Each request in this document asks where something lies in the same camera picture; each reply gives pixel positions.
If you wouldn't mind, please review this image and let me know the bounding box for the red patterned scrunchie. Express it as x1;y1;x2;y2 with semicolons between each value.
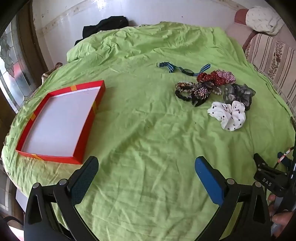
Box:
196;70;236;86

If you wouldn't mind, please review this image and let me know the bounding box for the person's right hand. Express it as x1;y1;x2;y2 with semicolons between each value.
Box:
268;194;289;230

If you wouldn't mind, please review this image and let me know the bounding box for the white dotted scrunchie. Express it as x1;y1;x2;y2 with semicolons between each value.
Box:
207;100;246;132

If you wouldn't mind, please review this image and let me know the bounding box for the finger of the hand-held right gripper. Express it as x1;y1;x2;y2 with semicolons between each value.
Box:
253;153;270;171

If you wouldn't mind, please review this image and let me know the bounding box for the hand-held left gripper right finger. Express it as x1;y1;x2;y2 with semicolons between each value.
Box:
195;156;271;241

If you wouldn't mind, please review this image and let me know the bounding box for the striped floral sofa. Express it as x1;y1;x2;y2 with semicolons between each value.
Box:
225;9;296;113

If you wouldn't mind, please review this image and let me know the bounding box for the white patterned cloth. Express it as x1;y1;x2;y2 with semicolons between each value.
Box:
245;6;285;36

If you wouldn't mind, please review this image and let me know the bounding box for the red shallow cardboard box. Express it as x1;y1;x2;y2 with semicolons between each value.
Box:
16;80;106;165

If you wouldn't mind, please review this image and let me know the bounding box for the black cloth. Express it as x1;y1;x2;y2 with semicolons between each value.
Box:
74;16;129;45

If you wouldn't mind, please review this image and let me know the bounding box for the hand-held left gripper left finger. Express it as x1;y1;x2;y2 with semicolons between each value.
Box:
24;156;99;241

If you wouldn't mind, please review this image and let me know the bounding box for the black hair tie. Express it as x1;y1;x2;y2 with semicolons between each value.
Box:
174;89;192;100

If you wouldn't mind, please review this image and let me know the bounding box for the green bed blanket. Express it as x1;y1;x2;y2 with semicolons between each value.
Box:
1;22;296;241

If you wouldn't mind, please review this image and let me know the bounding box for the leopard print hair tie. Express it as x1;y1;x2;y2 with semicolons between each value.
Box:
175;82;197;93

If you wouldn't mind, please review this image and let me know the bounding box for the blue striped strap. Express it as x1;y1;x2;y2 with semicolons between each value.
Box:
156;62;211;76

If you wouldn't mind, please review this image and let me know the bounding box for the grey sheer scrunchie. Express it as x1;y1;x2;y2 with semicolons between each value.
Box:
222;83;256;111

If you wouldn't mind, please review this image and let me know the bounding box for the black cable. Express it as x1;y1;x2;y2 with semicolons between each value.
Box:
3;215;25;229

